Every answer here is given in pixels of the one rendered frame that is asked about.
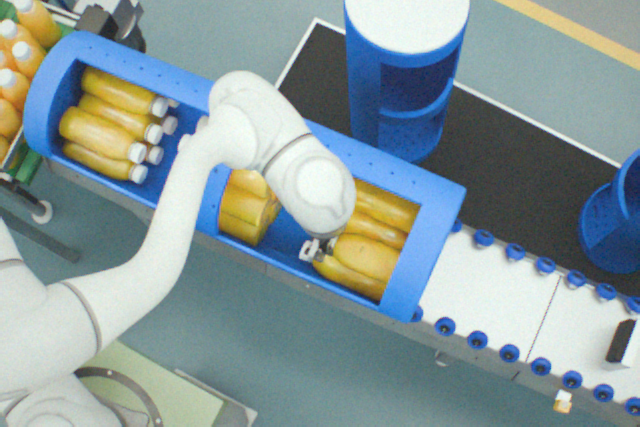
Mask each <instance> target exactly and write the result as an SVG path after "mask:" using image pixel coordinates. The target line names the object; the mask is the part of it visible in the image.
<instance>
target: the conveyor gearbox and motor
mask: <svg viewBox="0 0 640 427"><path fill-rule="evenodd" d="M95 3H96V4H100V5H101V6H102V7H104V11H105V10H108V11H109V13H111V14H112V16H113V17H114V20H115V22H116V23H117V25H118V27H119V31H118V33H117V35H116V36H115V38H114V40H115V41H116V43H119V44H122V45H124V46H126V47H129V48H130V49H132V50H135V51H137V52H139V51H140V52H142V53H144V54H145V52H146V47H147V46H146V41H145V39H144V36H143V33H142V32H141V30H140V29H139V27H138V25H137V23H138V22H139V20H140V18H141V17H142V16H143V14H144V10H143V8H142V6H141V5H140V3H139V1H138V0H79V1H78V2H77V4H76V5H75V6H74V8H73V10H72V11H73V13H74V14H75V15H77V16H80V17H81V15H82V13H83V12H84V10H85V8H86V6H87V5H90V6H93V5H94V4H95Z"/></svg>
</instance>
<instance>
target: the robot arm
mask: <svg viewBox="0 0 640 427"><path fill-rule="evenodd" d="M208 108H209V113H210V116H209V119H208V125H207V126H206V127H204V128H203V129H201V130H200V131H198V132H197V133H196V134H194V135H193V136H191V137H190V139H189V140H188V141H187V142H186V143H185V144H184V145H183V147H182V148H181V150H180V151H179V154H178V155H177V157H176V159H175V161H174V164H173V166H172V168H171V172H170V174H169V177H168V180H167V182H166V185H165V188H164V191H163V193H162V196H161V199H160V201H159V204H158V207H157V210H156V213H155V215H154V218H153V220H152V223H151V225H150V229H149V231H148V234H147V236H146V239H145V241H144V243H143V245H142V246H141V248H140V249H139V252H138V253H137V254H136V255H135V257H133V258H132V259H131V260H130V261H128V262H126V263H124V264H122V265H120V266H118V267H115V268H112V269H109V270H105V271H102V272H99V273H95V274H91V275H88V276H85V275H84V276H80V277H75V278H72V279H67V280H63V281H61V282H58V283H56V284H50V285H48V286H44V284H43V283H42V282H41V281H40V280H39V279H38V278H37V276H36V275H35V274H34V273H33V272H32V271H31V270H30V269H29V268H28V267H27V265H26V264H25V263H24V261H23V259H22V257H21V255H20V252H19V250H18V248H17V246H16V244H15V241H14V240H13V238H12V236H11V235H10V233H9V231H8V228H7V226H6V225H5V223H4V222H3V220H2V219H1V217H0V412H1V413H2V415H3V416H4V417H5V419H6V421H7V423H8V424H9V427H147V425H148V424H149V421H150V419H149V416H148V415H147V414H146V413H144V412H139V411H135V410H131V409H128V408H126V407H123V406H121V405H119V404H117V403H115V402H113V401H110V400H109V399H108V398H106V397H103V396H101V395H98V394H96V393H94V392H91V391H89V390H88V389H86V388H85V387H84V386H83V385H82V383H81V382H80V381H79V380H78V379H77V377H76V376H75V374H74V373H73V371H74V370H76V369H77V368H78V367H80V366H81V365H83V364H84V363H86V362H87V361H88V360H90V359H91V358H92V357H93V356H95V355H98V354H99V353H101V352H102V351H103V349H104V348H105V347H106V346H108V345H109V344H110V343H111V342H113V340H115V339H116V338H117V337H118V336H119V335H121V334H122V333H123V332H124V331H126V329H127V328H128V327H130V326H132V325H133V324H135V323H136V322H137V321H138V320H140V319H141V317H143V316H144V315H145V314H146V313H148V312H149V311H150V310H151V309H153V308H154V307H155V306H156V305H157V304H158V303H159V302H160V301H161V300H162V298H163V297H164V296H165V295H166V294H167V293H168V292H169V290H170V289H171V288H172V286H173V285H174V284H175V282H176V280H177V279H178V277H179V275H180V273H181V271H182V269H183V267H184V264H185V262H186V259H187V255H188V252H189V250H188V249H189V245H190V242H191V238H192V234H193V230H194V226H195V223H196V218H197V214H198V211H199V207H200V202H201V199H202V195H203V191H204V187H206V183H207V180H208V177H209V174H210V171H211V170H212V168H213V167H214V166H216V165H218V164H220V163H222V164H223V165H225V166H226V167H229V168H232V169H247V170H250V171H252V170H256V171H257V172H258V173H259V174H261V176H262V177H263V178H264V180H265V181H266V182H267V183H268V185H269V186H270V187H271V190H272V191H273V192H275V194H276V195H277V197H278V198H279V199H280V202H281V203H282V205H283V206H284V208H285V209H286V211H288V212H289V214H291V215H292V216H293V217H294V219H295V220H296V221H297V222H298V223H299V224H301V227H302V228H303V230H304V231H305V232H306V233H308V234H309V235H311V242H312V244H311V245H308V247H307V248H306V249H305V250H304V255H306V256H308V257H309V258H311V259H315V260H317V261H319V262H321V263H322V262H323V261H324V257H326V255H327V256H330V257H332V255H333V250H332V246H330V242H331V240H332V239H334V237H336V236H339V235H340V234H343V231H344V230H345V228H346V226H347V223H348V221H349V218H351V217H352V214H353V210H354V207H355V203H356V189H355V183H354V180H353V177H352V174H351V172H349V170H348V169H347V167H346V166H345V165H344V164H343V162H342V161H341V159H340V158H339V157H336V156H335V155H334V154H332V153H331V152H330V150H328V149H327V148H326V147H324V146H323V145H322V144H321V143H320V142H319V141H318V140H317V137H316V136H315V135H314V134H313V133H311V131H310V130H309V129H308V127H307V126H306V124H305V121H304V119H303V118H302V117H301V115H300V114H298V113H297V112H296V110H295V109H294V108H293V106H292V105H291V104H290V102H289V101H288V100H287V99H286V98H285V97H284V96H282V95H281V94H280V93H279V92H278V91H277V90H276V89H275V88H274V87H273V86H272V85H271V83H270V84H269V82H268V81H267V80H265V79H264V78H261V77H260V76H258V75H256V74H254V73H252V72H249V71H242V72H232V73H229V74H227V75H225V76H223V77H222V78H220V79H218V80H217V81H216V82H215V85H214V86H213V88H212V90H211V92H210V95H209V105H208Z"/></svg>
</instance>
